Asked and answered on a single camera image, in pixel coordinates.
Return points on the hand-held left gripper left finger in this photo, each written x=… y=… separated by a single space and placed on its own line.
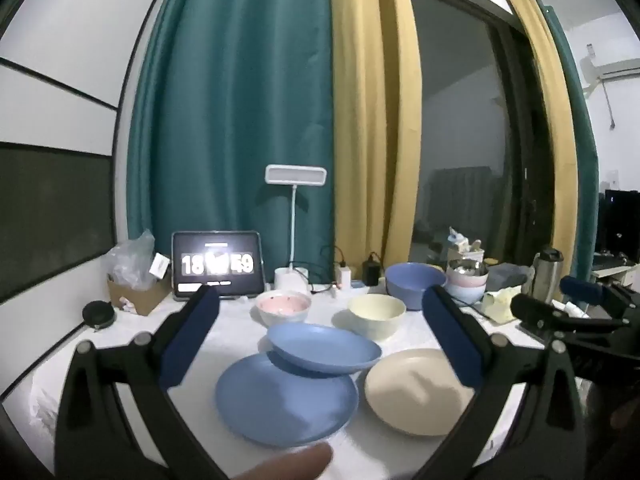
x=190 y=340

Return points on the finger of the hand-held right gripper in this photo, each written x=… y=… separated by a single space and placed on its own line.
x=535 y=310
x=580 y=287

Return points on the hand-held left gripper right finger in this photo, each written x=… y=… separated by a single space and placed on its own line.
x=452 y=340

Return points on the pink speckled bowl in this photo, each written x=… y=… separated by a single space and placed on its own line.
x=282 y=305

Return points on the blue plastic plate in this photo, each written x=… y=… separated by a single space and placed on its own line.
x=280 y=405
x=320 y=345

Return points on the person's left hand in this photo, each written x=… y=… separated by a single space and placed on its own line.
x=280 y=465

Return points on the yellow tissue pack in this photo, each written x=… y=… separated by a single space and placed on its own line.
x=500 y=305

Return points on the steel thermos flask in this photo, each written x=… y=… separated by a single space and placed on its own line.
x=546 y=275

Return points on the gray cloth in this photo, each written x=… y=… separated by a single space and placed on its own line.
x=510 y=275

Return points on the pale blue bowl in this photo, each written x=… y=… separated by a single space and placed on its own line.
x=467 y=294

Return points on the pale pink bowl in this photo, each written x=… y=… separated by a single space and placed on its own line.
x=475 y=280

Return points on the beige plate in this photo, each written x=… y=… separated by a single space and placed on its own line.
x=410 y=390

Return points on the large blue bowl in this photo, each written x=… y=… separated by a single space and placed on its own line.
x=412 y=280

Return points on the steel bowl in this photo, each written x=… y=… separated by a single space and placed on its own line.
x=467 y=267

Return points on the black monitor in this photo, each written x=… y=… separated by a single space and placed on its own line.
x=620 y=220

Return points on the small white box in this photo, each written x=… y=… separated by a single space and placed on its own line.
x=161 y=265

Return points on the clock display tablet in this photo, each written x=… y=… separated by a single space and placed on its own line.
x=217 y=262

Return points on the cream bowl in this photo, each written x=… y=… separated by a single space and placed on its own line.
x=375 y=310

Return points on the white basket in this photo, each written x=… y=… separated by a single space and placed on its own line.
x=460 y=254

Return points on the black round device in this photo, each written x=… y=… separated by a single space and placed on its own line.
x=99 y=314

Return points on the clear plastic bag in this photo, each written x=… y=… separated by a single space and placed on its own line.
x=130 y=260

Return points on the black power adapter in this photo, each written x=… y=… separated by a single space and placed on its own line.
x=372 y=272

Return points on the white charger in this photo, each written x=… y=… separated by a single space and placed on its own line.
x=344 y=275

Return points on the teal curtain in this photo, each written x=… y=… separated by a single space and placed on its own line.
x=225 y=110
x=585 y=160

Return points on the yellow curtain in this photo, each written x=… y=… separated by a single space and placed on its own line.
x=370 y=110
x=550 y=135

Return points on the white desk lamp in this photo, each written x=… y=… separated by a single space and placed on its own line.
x=295 y=174

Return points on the dark glass door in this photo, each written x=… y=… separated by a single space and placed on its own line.
x=460 y=110

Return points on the air conditioner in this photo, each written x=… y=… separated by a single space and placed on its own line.
x=615 y=67

